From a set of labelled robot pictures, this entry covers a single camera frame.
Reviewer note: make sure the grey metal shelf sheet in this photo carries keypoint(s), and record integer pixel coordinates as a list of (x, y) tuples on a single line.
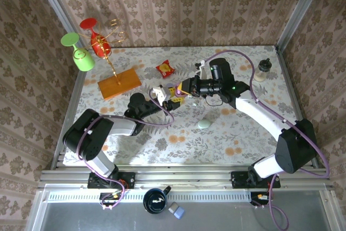
[(229, 217)]

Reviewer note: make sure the black mug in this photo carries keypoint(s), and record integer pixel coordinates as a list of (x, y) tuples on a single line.
[(148, 201)]

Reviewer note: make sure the red wine glass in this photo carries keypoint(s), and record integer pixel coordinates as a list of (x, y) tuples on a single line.
[(100, 48)]

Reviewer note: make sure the aluminium base crossbeam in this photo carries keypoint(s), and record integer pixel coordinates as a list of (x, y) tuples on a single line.
[(183, 177)]

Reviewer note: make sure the glass jar with black lid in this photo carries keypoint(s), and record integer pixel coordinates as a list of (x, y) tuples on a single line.
[(260, 75)]

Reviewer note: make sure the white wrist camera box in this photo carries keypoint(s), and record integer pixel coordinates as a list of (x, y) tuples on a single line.
[(203, 71), (162, 93)]

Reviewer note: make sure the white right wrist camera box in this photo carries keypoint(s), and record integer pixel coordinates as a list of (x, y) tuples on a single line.
[(203, 71)]

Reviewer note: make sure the aluminium frame post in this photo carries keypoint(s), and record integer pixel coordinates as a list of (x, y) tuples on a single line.
[(304, 3), (55, 3)]

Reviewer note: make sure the green wine glass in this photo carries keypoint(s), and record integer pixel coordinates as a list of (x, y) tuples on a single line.
[(83, 62)]

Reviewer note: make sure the aluminium table edge rail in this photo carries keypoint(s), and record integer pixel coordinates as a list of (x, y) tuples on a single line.
[(74, 97), (292, 90)]

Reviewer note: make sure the small blue box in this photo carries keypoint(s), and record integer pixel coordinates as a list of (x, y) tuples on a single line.
[(179, 212)]

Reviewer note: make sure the red snack packet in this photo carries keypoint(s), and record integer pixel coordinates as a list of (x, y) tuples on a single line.
[(165, 69)]

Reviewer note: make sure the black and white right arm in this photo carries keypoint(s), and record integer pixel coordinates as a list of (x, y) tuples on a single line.
[(296, 147)]

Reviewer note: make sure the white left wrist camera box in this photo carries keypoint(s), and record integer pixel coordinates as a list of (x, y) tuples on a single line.
[(162, 93)]

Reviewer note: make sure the small grey box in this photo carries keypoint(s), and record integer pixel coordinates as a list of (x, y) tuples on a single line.
[(173, 207)]

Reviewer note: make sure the floral patterned tablecloth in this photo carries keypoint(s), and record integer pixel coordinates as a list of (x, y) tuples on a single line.
[(189, 147)]

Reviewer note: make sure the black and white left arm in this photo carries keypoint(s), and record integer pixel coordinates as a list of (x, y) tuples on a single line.
[(86, 136)]

